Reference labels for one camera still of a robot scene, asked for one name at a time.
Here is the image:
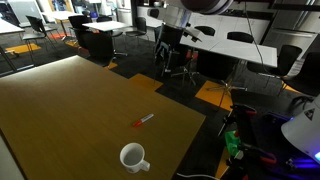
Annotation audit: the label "white board panel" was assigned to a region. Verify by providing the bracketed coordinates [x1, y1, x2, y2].
[7, 0, 44, 24]

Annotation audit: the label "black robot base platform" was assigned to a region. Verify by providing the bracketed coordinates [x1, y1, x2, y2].
[229, 111, 320, 180]

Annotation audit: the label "silver tall fridge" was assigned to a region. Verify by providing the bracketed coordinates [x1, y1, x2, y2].
[115, 0, 134, 26]

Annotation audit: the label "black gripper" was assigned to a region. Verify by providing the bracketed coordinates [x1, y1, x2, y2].
[154, 23, 188, 70]

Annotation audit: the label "stainless steel refrigerator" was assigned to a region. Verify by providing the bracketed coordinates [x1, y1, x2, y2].
[263, 0, 320, 56]

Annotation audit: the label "white marker with red cap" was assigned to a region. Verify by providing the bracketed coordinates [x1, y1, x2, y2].
[132, 113, 155, 128]

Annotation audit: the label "white rectangular table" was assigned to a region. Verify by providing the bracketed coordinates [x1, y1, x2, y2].
[181, 28, 223, 52]
[209, 39, 278, 68]

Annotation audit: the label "black clamp stand red knobs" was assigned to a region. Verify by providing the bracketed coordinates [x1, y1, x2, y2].
[218, 103, 258, 138]

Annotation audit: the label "red handled clamp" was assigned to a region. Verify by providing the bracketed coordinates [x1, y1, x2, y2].
[259, 154, 278, 166]

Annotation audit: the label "white ceramic mug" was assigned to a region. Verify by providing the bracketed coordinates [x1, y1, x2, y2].
[119, 142, 151, 175]

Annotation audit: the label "white square table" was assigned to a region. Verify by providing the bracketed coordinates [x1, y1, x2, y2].
[43, 10, 83, 22]
[82, 20, 132, 33]
[0, 18, 27, 36]

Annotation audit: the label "white power cable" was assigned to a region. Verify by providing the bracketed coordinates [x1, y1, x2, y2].
[175, 172, 221, 180]

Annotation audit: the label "thin black hanging cable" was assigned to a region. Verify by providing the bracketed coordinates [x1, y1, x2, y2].
[244, 0, 268, 77]

